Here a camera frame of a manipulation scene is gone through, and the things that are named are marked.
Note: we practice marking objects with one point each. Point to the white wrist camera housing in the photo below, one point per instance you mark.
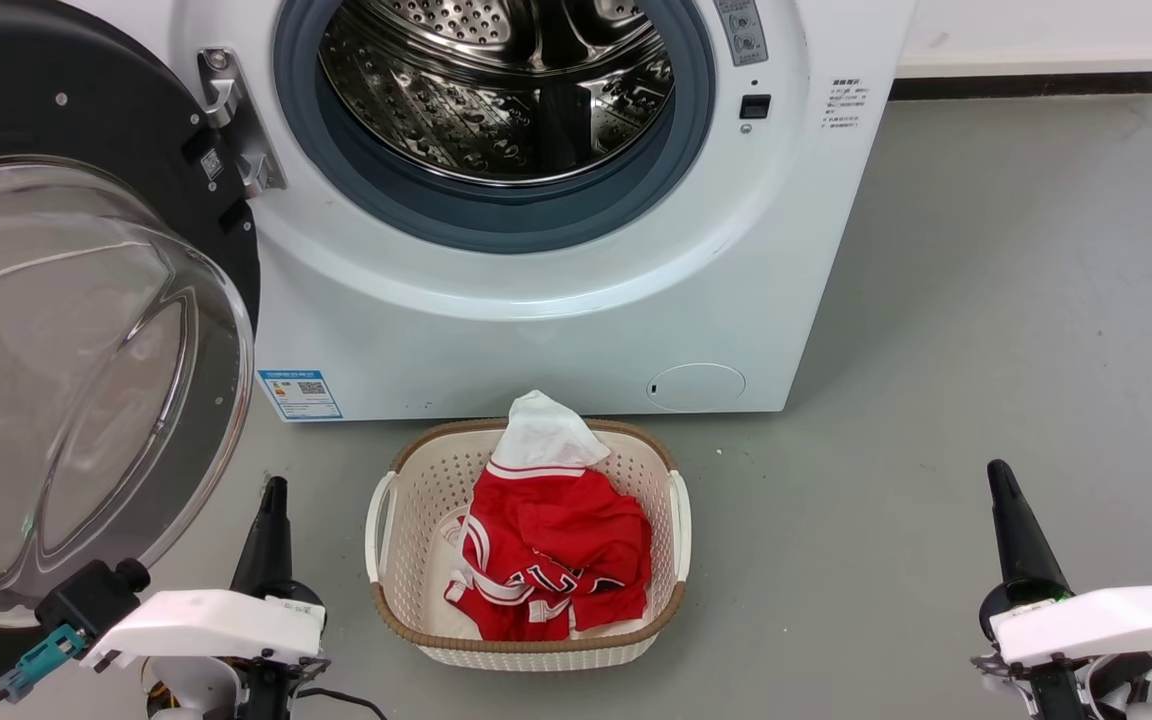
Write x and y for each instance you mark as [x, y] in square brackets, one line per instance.
[1106, 620]
[206, 625]

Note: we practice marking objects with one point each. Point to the cream plastic laundry basket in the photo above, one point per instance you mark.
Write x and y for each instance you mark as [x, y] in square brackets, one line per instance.
[406, 520]

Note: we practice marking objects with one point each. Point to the black left camera connector block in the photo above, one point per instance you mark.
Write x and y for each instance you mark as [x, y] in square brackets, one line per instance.
[86, 600]

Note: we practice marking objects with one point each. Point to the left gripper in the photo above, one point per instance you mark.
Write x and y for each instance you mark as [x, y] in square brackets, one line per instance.
[266, 690]

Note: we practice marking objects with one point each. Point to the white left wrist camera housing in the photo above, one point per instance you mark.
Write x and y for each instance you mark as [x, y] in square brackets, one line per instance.
[206, 625]

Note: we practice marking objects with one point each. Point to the stainless steel washer drum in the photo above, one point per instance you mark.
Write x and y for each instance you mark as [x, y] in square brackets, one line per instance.
[496, 90]

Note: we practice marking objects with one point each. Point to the black round glass washer door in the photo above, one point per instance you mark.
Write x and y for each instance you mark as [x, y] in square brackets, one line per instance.
[86, 350]

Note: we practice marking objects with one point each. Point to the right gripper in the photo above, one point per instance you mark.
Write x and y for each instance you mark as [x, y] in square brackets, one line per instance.
[1061, 690]

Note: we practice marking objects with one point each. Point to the black door lock socket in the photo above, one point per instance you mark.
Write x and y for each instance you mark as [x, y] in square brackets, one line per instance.
[755, 106]

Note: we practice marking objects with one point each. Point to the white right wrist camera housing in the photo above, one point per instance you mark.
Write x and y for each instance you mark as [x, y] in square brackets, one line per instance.
[1106, 620]

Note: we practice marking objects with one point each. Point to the grey instruction sticker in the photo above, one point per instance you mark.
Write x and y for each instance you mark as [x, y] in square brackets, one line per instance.
[742, 32]

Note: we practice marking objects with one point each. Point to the white front-load washing machine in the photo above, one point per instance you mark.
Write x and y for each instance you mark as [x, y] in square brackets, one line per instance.
[536, 340]

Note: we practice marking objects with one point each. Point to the round white filter cover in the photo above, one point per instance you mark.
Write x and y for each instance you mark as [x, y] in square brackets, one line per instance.
[696, 387]

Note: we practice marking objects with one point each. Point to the blue energy label sticker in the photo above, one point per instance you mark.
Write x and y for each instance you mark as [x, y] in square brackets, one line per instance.
[300, 396]

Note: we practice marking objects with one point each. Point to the metal door hinge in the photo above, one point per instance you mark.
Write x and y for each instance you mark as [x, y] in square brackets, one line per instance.
[236, 120]

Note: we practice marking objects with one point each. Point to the red jersey garment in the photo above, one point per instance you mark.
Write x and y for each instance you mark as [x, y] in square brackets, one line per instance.
[556, 540]

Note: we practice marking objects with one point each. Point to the white cloth garment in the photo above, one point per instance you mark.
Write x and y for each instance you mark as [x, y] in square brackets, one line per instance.
[546, 440]

